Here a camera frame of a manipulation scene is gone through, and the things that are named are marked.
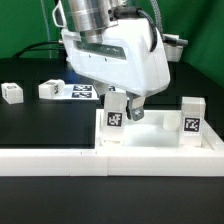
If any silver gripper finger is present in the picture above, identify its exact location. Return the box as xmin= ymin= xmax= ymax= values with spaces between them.
xmin=93 ymin=81 xmax=109 ymax=96
xmin=127 ymin=93 xmax=145 ymax=121

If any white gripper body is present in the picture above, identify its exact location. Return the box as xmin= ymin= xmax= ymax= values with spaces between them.
xmin=61 ymin=18 xmax=170 ymax=97

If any white square table top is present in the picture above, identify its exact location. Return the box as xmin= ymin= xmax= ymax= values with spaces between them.
xmin=95 ymin=110 xmax=224 ymax=150

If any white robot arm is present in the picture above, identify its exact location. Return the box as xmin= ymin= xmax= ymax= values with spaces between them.
xmin=52 ymin=0 xmax=188 ymax=121

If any paper sheet with markers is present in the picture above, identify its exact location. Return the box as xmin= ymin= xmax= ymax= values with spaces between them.
xmin=53 ymin=83 xmax=128 ymax=101

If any white L-shaped obstacle fence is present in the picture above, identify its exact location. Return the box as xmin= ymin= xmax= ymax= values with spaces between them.
xmin=0 ymin=112 xmax=224 ymax=178

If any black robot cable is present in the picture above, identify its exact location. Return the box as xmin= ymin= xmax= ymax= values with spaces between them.
xmin=11 ymin=40 xmax=66 ymax=61

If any thin grey cable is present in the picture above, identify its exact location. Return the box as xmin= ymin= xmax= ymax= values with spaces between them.
xmin=40 ymin=0 xmax=53 ymax=60

